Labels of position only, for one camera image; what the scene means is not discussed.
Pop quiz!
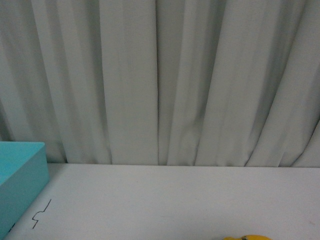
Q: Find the yellow beetle toy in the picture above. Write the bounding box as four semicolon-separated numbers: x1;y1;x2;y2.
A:
223;234;272;240

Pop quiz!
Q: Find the white pleated curtain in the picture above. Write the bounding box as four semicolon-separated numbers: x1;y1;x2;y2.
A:
0;0;320;168

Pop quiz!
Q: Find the turquoise storage box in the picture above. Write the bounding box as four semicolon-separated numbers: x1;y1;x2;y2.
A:
0;141;50;239

